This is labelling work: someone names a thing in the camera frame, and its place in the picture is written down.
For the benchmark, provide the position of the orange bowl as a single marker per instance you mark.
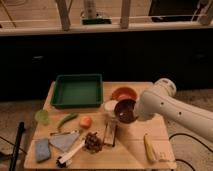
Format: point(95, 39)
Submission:
point(122, 93)

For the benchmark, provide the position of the dark brown bowl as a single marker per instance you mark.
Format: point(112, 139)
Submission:
point(124, 111)

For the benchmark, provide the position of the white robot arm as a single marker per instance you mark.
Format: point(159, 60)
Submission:
point(159, 99)

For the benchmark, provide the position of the green plastic tray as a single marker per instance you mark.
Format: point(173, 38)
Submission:
point(77, 91)

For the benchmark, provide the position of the white lidded cup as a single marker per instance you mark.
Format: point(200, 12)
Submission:
point(109, 107)

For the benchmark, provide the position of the small wooden box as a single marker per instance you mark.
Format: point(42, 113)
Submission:
point(110, 134)

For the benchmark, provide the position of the orange fruit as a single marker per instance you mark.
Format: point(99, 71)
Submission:
point(85, 122)

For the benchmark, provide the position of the brown grape bunch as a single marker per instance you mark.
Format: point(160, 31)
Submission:
point(93, 143)

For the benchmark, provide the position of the grey folded cloth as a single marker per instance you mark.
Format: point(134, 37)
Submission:
point(64, 142)

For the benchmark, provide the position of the light green cup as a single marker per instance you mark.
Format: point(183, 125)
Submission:
point(42, 117)

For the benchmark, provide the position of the yellow banana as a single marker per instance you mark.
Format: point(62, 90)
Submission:
point(149, 149)

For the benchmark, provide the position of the wooden block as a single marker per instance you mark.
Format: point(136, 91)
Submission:
point(164, 151)

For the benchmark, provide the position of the blue sponge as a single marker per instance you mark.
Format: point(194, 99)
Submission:
point(42, 151)

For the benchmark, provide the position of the black pole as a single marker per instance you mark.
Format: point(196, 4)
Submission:
point(16, 147)

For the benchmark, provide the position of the white handled brush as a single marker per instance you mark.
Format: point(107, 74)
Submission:
point(65, 159)

